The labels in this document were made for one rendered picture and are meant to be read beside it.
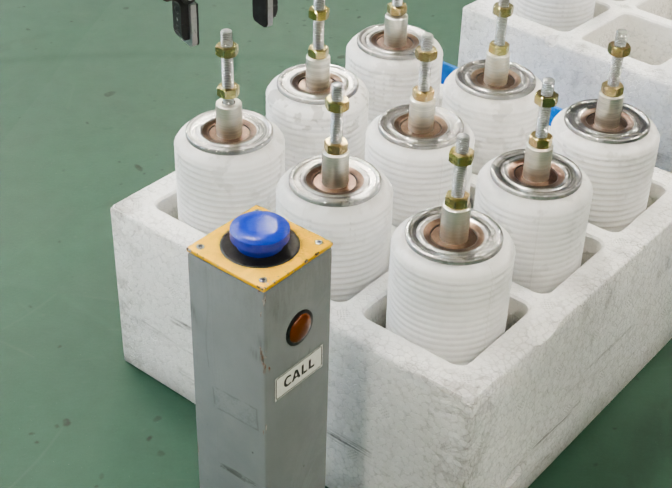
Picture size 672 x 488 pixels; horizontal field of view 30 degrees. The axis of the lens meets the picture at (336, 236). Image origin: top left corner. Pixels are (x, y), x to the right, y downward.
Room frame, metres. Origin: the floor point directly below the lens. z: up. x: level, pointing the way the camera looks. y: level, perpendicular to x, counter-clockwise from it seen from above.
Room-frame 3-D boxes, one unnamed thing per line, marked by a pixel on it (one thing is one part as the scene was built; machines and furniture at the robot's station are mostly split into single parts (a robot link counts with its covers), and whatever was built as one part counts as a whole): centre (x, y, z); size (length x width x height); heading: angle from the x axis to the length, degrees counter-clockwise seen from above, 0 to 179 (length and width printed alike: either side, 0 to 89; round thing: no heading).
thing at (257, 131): (0.94, 0.09, 0.25); 0.08 x 0.08 x 0.01
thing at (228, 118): (0.94, 0.09, 0.26); 0.02 x 0.02 x 0.03
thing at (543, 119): (0.88, -0.16, 0.30); 0.01 x 0.01 x 0.08
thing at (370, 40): (1.12, -0.05, 0.25); 0.08 x 0.08 x 0.01
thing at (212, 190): (0.94, 0.09, 0.16); 0.10 x 0.10 x 0.18
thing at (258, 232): (0.68, 0.05, 0.32); 0.04 x 0.04 x 0.02
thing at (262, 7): (0.96, 0.07, 0.36); 0.02 x 0.01 x 0.04; 35
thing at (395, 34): (1.12, -0.05, 0.26); 0.02 x 0.02 x 0.03
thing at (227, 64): (0.94, 0.09, 0.31); 0.01 x 0.01 x 0.08
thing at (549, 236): (0.88, -0.16, 0.16); 0.10 x 0.10 x 0.18
